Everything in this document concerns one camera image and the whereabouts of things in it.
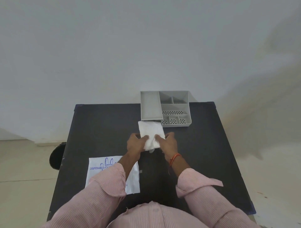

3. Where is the person's right forearm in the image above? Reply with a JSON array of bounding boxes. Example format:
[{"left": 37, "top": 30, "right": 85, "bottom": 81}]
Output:
[{"left": 168, "top": 154, "right": 235, "bottom": 212}]

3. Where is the person's right hand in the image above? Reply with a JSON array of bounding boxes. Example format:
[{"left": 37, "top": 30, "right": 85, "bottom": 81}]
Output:
[{"left": 154, "top": 132, "right": 178, "bottom": 163}]

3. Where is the orange thread bracelet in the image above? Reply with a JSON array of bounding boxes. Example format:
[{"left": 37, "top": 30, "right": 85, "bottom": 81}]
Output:
[{"left": 168, "top": 153, "right": 183, "bottom": 176}]

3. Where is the grey plastic organizer tray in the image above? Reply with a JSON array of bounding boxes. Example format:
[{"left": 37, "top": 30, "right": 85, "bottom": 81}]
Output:
[{"left": 140, "top": 91, "right": 192, "bottom": 128}]

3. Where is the person's left forearm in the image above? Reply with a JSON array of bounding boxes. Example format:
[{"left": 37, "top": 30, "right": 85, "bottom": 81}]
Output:
[{"left": 85, "top": 150, "right": 142, "bottom": 203}]

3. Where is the pink striped shirt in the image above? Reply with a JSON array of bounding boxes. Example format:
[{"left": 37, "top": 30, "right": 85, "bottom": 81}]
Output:
[{"left": 41, "top": 162, "right": 259, "bottom": 228}]

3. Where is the black round stool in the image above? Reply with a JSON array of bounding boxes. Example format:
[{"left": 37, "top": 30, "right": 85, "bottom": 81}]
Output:
[{"left": 49, "top": 142, "right": 67, "bottom": 171}]

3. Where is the white packet with blue print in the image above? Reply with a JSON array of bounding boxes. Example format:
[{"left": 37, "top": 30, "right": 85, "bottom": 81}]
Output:
[{"left": 85, "top": 156, "right": 141, "bottom": 195}]

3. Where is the white cloth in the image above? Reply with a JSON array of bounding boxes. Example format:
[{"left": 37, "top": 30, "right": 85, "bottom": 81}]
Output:
[{"left": 137, "top": 120, "right": 165, "bottom": 152}]

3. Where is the person's left hand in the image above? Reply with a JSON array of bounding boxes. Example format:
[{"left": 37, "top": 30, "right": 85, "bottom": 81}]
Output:
[{"left": 127, "top": 133, "right": 150, "bottom": 155}]

